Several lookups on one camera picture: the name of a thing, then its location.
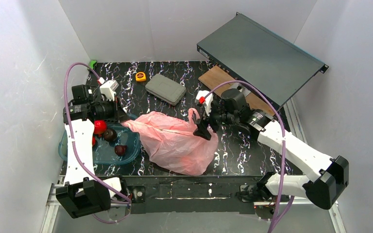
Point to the wooden board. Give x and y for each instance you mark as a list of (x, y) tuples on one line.
[(216, 76)]

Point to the metal bracket with knob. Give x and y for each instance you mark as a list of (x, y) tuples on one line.
[(243, 90)]

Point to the small red fake fruit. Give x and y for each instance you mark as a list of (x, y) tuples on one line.
[(120, 150)]

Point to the dark rack network switch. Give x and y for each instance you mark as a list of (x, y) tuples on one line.
[(250, 52)]

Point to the grey plastic case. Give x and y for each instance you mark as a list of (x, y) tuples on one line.
[(165, 89)]

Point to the orange tape measure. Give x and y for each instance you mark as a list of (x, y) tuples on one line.
[(140, 77)]

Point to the dark fake plum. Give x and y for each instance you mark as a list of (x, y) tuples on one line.
[(110, 135)]

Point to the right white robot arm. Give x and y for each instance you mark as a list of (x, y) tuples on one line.
[(324, 178)]

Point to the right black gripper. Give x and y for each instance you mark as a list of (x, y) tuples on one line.
[(211, 119)]

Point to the pink plastic bag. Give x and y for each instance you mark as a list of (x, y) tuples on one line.
[(171, 144)]

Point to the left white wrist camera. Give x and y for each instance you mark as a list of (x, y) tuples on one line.
[(108, 88)]

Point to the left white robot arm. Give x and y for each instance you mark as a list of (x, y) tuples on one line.
[(83, 193)]

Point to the blue plastic fruit container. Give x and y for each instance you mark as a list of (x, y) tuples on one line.
[(102, 142)]

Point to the red fake apple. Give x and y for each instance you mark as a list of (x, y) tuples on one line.
[(100, 127)]

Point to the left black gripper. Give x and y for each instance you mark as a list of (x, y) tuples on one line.
[(116, 109)]

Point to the green small object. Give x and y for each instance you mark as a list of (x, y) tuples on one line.
[(92, 64)]

